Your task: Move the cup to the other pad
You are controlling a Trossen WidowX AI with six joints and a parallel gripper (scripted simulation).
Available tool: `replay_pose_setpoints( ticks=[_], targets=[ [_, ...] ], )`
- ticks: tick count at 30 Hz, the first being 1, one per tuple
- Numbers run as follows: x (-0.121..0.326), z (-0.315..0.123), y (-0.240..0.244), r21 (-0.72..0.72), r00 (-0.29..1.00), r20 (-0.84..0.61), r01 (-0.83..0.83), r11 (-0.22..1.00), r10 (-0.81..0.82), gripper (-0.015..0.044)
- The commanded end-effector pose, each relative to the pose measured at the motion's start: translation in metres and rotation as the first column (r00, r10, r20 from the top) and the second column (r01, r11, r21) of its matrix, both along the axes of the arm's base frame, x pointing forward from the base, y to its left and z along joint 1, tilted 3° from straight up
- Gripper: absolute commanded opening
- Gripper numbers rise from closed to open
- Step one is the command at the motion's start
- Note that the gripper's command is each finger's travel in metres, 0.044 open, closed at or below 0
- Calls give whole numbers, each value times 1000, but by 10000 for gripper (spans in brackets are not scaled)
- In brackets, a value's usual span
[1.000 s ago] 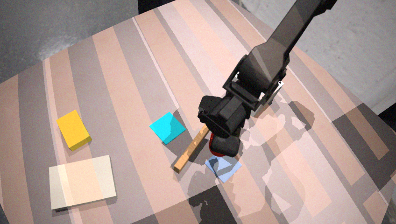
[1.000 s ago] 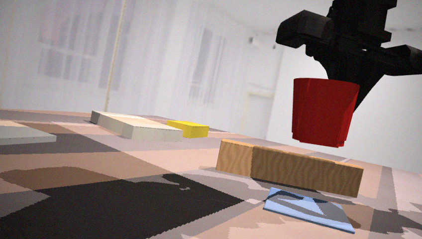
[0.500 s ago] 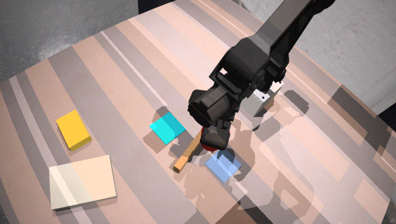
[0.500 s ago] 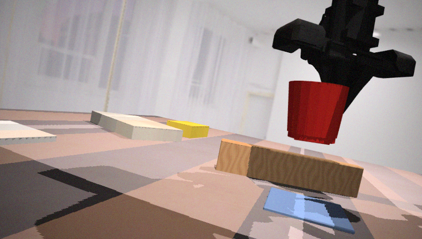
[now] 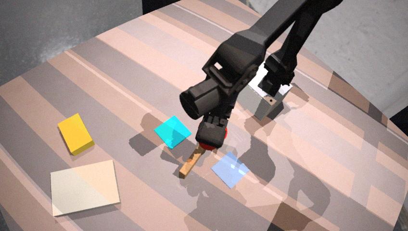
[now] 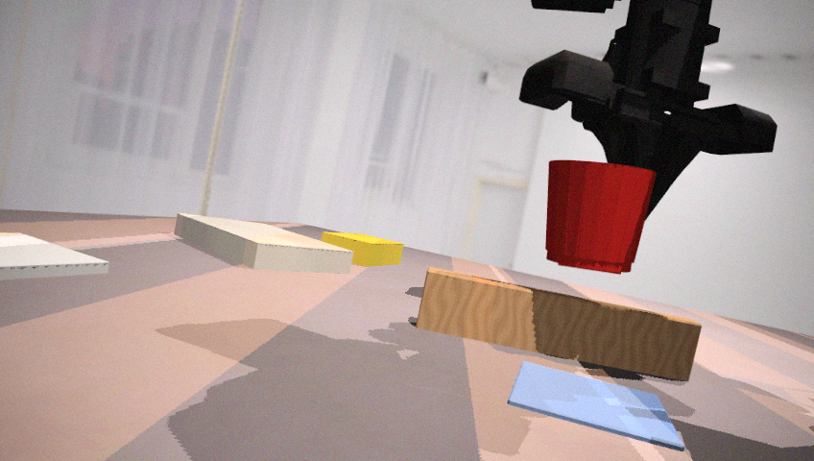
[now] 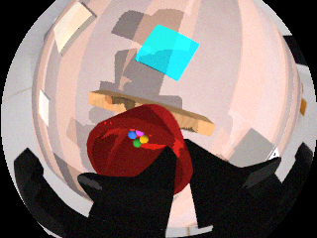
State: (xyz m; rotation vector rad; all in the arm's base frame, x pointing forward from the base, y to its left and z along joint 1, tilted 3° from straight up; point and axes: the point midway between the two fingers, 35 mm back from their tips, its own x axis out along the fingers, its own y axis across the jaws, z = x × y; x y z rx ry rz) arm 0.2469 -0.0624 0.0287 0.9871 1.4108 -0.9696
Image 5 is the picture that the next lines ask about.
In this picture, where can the brown wooden bar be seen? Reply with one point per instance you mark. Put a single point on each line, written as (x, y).
(185, 170)

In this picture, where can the yellow rectangular block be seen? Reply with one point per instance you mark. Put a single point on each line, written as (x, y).
(75, 134)

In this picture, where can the red cup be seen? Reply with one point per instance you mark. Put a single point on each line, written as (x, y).
(206, 147)

